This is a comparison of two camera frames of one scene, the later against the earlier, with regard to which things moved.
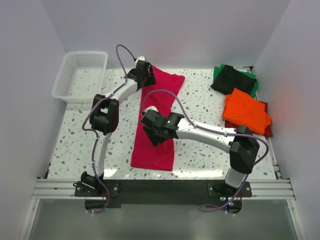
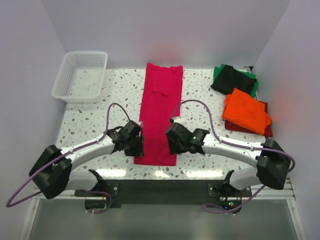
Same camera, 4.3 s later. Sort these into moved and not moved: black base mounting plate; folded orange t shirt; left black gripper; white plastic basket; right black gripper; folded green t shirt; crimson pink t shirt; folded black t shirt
Moved: crimson pink t shirt; left black gripper; right black gripper
Not moved: black base mounting plate; folded black t shirt; folded orange t shirt; white plastic basket; folded green t shirt
